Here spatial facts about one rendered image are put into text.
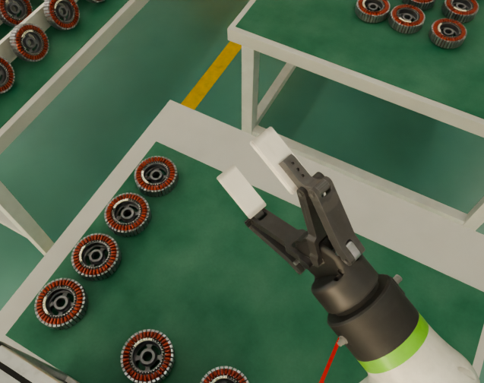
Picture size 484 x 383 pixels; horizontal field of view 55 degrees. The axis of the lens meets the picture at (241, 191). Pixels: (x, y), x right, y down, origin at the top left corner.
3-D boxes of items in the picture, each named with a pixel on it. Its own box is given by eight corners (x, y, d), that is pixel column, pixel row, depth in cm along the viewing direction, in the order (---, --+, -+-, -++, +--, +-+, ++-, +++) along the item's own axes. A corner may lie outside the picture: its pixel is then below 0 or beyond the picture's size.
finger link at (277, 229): (329, 242, 56) (330, 250, 57) (264, 202, 63) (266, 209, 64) (308, 264, 54) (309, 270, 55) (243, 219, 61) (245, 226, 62)
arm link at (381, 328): (380, 371, 49) (336, 362, 57) (441, 296, 53) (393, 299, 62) (343, 327, 49) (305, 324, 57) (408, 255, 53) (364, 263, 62)
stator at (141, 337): (181, 374, 100) (179, 371, 97) (131, 394, 98) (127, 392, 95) (166, 324, 105) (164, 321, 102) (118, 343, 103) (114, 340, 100)
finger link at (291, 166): (308, 202, 48) (322, 195, 45) (277, 164, 48) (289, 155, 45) (317, 194, 49) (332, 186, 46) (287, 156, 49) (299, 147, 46)
